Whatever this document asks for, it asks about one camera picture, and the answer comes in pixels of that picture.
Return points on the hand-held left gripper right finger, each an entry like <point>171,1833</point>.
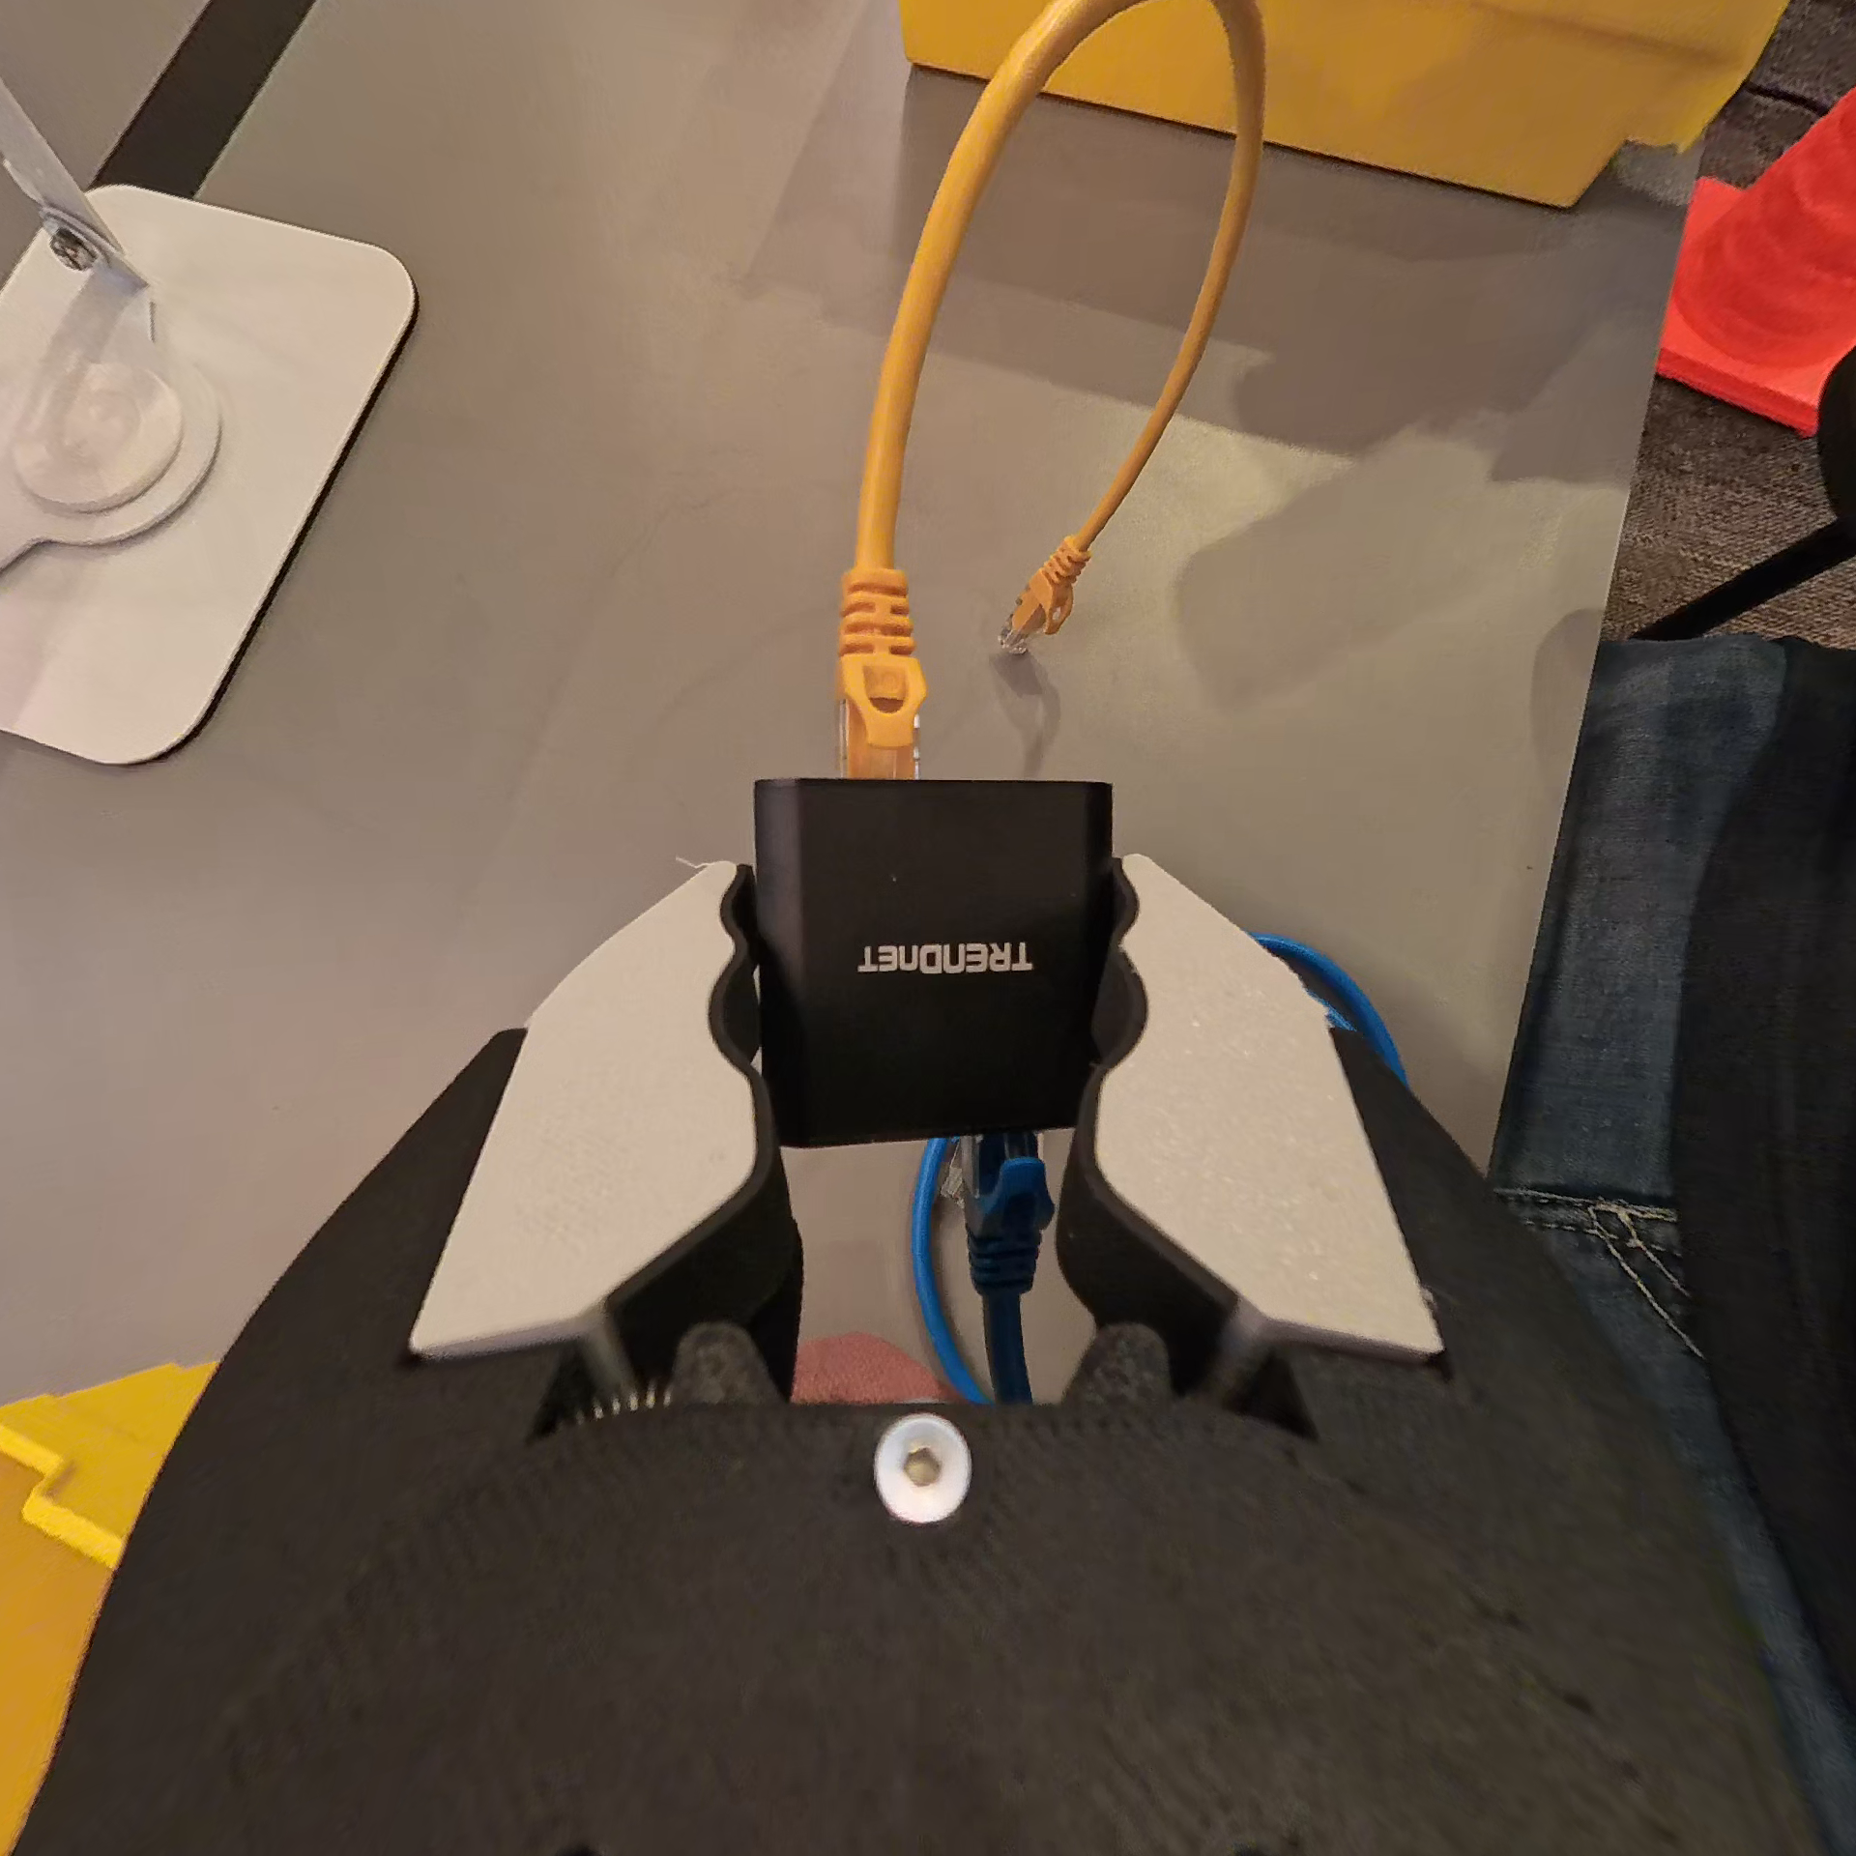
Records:
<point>1262,1161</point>

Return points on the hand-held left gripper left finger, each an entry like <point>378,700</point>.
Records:
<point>595,1161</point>

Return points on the black network switch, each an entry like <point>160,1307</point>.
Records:
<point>928,900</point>

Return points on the yellow divided plastic bin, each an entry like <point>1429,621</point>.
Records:
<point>1306,88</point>

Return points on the person's left hand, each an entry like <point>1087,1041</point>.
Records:
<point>862,1370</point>

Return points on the white board stand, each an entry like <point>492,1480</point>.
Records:
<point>219,438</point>

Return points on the orange traffic cone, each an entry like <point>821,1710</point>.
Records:
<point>1768,292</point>

